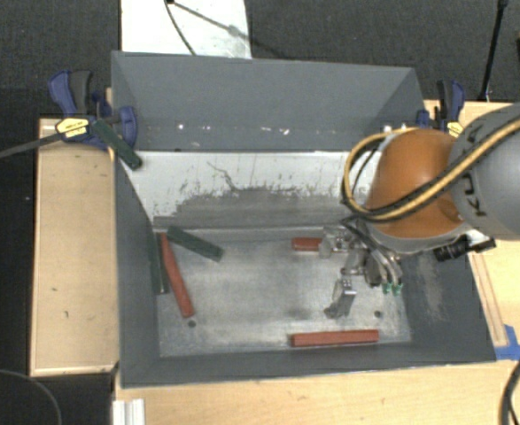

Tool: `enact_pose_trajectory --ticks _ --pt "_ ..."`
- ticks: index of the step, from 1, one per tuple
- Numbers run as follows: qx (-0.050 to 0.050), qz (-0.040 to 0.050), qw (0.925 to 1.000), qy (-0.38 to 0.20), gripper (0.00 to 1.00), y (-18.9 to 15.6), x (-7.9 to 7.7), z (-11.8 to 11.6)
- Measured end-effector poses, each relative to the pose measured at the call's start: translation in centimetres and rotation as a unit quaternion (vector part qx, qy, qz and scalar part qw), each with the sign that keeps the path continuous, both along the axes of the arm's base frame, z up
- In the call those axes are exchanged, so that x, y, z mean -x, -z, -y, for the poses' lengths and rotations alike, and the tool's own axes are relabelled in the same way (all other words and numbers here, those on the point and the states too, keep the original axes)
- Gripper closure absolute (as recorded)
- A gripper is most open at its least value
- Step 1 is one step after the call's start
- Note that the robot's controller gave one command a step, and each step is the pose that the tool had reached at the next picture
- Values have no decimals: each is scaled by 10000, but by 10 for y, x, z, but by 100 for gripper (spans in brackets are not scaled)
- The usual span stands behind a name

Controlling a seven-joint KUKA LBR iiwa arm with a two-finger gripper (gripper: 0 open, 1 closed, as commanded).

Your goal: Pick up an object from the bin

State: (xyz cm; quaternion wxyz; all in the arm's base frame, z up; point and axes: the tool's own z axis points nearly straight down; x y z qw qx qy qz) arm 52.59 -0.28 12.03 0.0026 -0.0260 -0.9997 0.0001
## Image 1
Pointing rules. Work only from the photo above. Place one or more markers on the red-brown flat block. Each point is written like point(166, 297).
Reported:
point(177, 279)
point(334, 338)
point(306, 243)

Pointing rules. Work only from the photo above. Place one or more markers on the black cylinder on white bracket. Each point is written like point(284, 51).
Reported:
point(452, 250)

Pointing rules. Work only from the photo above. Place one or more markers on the grey metal bin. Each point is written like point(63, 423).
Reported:
point(259, 281)

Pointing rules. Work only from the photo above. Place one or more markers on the pale wood board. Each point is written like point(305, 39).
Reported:
point(73, 246)

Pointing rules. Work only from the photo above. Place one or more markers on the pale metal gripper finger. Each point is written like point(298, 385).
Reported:
point(342, 301)
point(326, 246)

